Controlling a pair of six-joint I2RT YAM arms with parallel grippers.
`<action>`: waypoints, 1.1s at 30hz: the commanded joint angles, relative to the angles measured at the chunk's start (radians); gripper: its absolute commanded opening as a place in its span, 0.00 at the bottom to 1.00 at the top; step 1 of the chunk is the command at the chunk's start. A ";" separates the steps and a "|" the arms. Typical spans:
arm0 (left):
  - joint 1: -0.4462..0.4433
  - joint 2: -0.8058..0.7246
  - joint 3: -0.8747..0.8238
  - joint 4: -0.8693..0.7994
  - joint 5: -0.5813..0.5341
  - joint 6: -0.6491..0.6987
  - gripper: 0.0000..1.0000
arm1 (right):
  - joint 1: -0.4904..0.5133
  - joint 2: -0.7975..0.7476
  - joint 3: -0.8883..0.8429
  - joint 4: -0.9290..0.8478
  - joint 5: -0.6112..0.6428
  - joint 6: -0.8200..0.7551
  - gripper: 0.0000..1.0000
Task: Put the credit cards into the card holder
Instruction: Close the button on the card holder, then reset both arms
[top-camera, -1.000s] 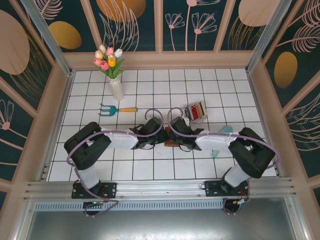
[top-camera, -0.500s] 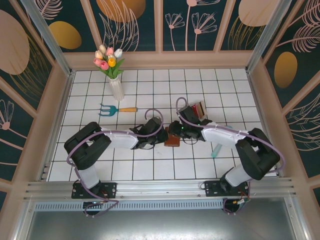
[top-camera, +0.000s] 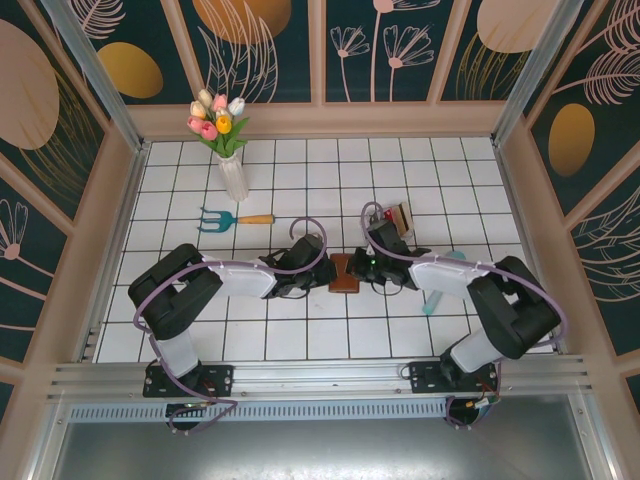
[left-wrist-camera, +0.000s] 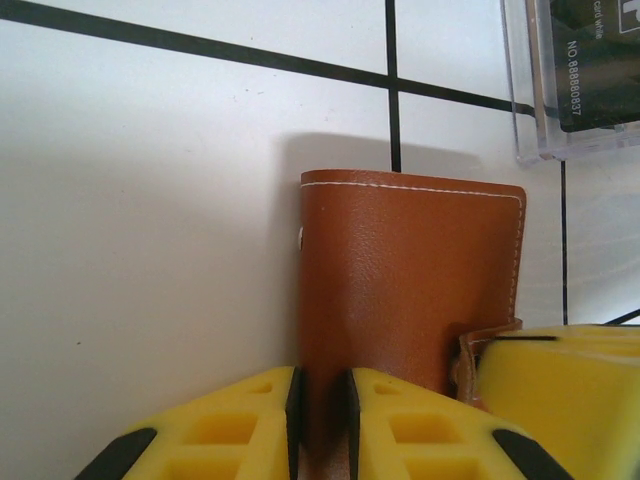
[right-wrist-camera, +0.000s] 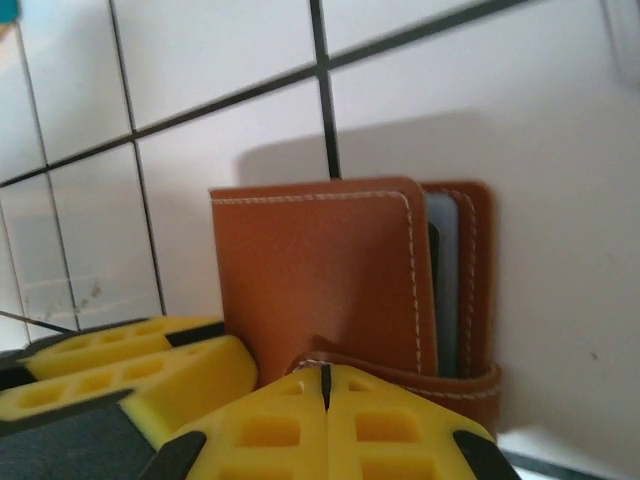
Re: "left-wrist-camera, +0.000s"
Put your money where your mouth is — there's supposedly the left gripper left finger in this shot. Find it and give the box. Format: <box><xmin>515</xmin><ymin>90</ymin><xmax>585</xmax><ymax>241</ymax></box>
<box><xmin>73</xmin><ymin>365</ymin><xmax>307</xmax><ymax>480</ymax></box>

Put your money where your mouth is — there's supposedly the clear acrylic card stand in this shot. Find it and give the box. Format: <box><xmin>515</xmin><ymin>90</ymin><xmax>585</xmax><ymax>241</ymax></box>
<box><xmin>499</xmin><ymin>0</ymin><xmax>640</xmax><ymax>169</ymax></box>

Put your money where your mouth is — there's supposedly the brown leather card holder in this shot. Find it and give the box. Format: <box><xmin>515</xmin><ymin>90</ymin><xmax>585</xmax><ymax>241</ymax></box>
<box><xmin>297</xmin><ymin>168</ymin><xmax>529</xmax><ymax>480</ymax></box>

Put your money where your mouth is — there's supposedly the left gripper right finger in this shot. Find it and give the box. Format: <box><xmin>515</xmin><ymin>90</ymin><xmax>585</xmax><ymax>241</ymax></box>
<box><xmin>341</xmin><ymin>366</ymin><xmax>567</xmax><ymax>480</ymax></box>

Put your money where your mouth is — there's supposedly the black plastic card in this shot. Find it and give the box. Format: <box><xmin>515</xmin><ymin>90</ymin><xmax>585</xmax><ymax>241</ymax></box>
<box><xmin>547</xmin><ymin>0</ymin><xmax>640</xmax><ymax>134</ymax></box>

